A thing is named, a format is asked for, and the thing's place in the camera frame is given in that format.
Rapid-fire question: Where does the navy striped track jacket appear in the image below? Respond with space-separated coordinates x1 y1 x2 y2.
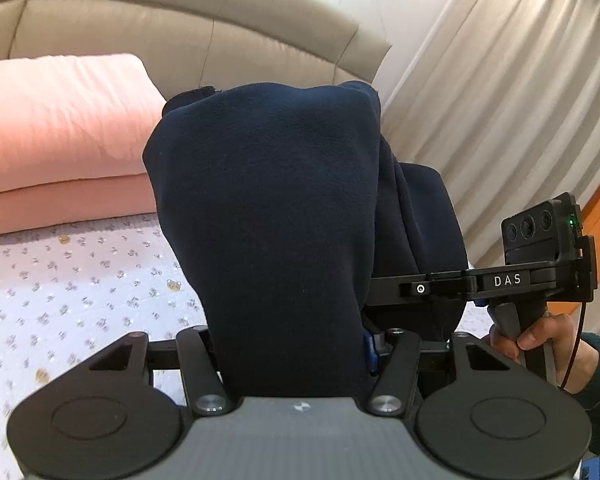
143 81 468 399

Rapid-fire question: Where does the person's right hand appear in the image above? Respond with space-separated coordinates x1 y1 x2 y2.
483 314 600 394

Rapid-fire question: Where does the beige pleated curtain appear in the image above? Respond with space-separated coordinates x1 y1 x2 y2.
382 0 600 266

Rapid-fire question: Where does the floral white bed sheet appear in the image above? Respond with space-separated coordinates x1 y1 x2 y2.
0 214 204 479

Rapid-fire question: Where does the beige padded headboard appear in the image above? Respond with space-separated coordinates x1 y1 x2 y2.
0 0 389 97

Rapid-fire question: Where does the folded pink blanket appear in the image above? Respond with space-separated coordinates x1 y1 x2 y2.
0 54 164 234

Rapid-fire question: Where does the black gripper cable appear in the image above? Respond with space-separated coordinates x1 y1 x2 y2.
557 238 596 391

